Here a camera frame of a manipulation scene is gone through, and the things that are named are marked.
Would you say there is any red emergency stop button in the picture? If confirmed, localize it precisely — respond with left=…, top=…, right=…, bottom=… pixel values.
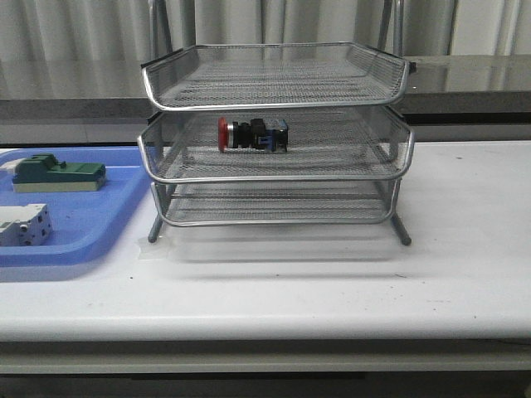
left=217, top=117, right=289, bottom=153

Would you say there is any mesh tray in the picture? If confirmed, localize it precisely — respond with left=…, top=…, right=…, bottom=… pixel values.
left=151, top=180, right=400, bottom=227
left=141, top=42, right=412, bottom=112
left=138, top=106, right=414, bottom=184

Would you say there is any blue plastic tray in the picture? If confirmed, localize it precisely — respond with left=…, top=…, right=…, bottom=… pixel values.
left=1, top=146, right=149, bottom=267

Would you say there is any grey stone counter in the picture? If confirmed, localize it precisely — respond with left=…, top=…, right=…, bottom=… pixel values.
left=1, top=55, right=530, bottom=124

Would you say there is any white circuit breaker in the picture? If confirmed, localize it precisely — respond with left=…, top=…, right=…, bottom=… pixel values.
left=1, top=203, right=52, bottom=247

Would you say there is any silver metal rack frame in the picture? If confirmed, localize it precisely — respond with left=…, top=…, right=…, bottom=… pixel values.
left=138, top=1, right=414, bottom=245

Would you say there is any green and beige switch block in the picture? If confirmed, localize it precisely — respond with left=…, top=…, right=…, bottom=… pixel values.
left=12, top=153, right=106, bottom=193

